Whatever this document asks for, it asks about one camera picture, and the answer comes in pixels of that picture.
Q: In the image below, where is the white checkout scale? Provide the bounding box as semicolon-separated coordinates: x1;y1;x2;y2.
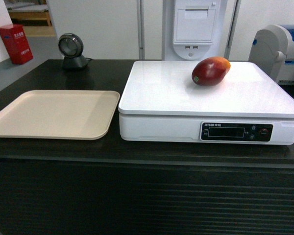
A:
119;61;294;145

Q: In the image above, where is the red fire extinguisher box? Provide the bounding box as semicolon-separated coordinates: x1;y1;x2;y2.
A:
0;24;33;65

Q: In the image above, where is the black round barcode scanner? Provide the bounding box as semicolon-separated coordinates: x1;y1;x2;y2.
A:
58;33;90;70

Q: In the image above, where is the white blue label printer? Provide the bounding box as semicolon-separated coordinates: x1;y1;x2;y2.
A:
248;24;294;85

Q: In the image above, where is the dark red mango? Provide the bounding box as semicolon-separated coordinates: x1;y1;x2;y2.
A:
192;56;231;86

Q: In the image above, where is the white receipt printer kiosk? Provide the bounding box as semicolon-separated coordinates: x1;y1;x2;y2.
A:
162;0;227;61

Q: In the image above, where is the beige plastic tray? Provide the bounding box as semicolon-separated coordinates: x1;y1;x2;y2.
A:
0;90;120;140

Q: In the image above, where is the black checkout counter cabinet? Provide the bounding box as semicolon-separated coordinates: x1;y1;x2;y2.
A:
0;58;294;235

